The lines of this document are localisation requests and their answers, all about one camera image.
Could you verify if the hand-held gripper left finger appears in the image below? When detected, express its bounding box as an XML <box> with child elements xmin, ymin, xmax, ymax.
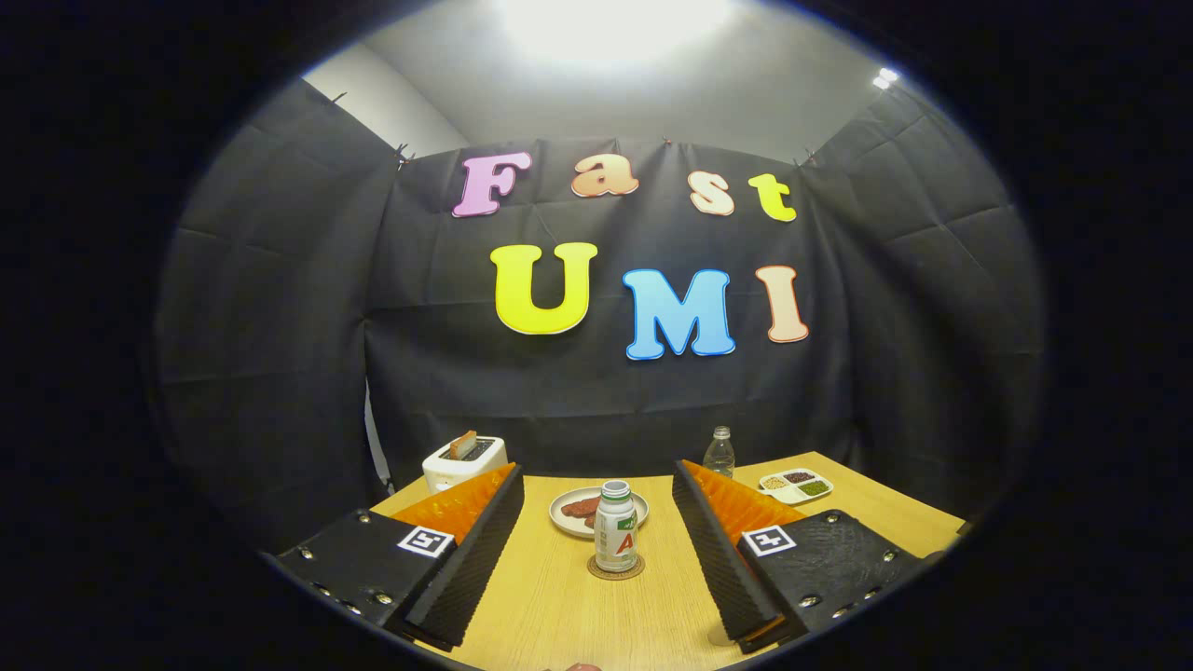
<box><xmin>270</xmin><ymin>461</ymin><xmax>526</xmax><ymax>653</ymax></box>

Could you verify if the clear plastic water bottle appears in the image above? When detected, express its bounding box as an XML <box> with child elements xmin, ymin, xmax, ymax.
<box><xmin>703</xmin><ymin>426</ymin><xmax>736</xmax><ymax>479</ymax></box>

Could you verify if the white round plate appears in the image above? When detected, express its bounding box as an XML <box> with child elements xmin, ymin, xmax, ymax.
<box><xmin>548</xmin><ymin>486</ymin><xmax>651</xmax><ymax>540</ymax></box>

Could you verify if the bright ceiling light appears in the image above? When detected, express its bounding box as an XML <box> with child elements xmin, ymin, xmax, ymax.
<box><xmin>494</xmin><ymin>0</ymin><xmax>737</xmax><ymax>66</ymax></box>

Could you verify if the round brown coaster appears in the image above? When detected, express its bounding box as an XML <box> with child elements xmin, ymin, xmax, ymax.
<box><xmin>587</xmin><ymin>553</ymin><xmax>646</xmax><ymax>582</ymax></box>

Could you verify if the white divided snack dish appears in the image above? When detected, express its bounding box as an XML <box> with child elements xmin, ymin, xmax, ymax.
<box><xmin>758</xmin><ymin>468</ymin><xmax>835</xmax><ymax>506</ymax></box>

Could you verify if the white juice bottle green collar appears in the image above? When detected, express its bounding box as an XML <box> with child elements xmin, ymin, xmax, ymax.
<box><xmin>594</xmin><ymin>479</ymin><xmax>639</xmax><ymax>573</ymax></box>

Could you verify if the wooden table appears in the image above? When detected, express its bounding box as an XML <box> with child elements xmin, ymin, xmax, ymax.
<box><xmin>368</xmin><ymin>451</ymin><xmax>966</xmax><ymax>671</ymax></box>

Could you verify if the cream toaster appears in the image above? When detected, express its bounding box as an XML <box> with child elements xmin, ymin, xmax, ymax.
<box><xmin>422</xmin><ymin>434</ymin><xmax>509</xmax><ymax>495</ymax></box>

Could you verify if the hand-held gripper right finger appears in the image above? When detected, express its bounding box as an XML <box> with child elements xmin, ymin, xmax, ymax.
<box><xmin>671</xmin><ymin>457</ymin><xmax>933</xmax><ymax>655</ymax></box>

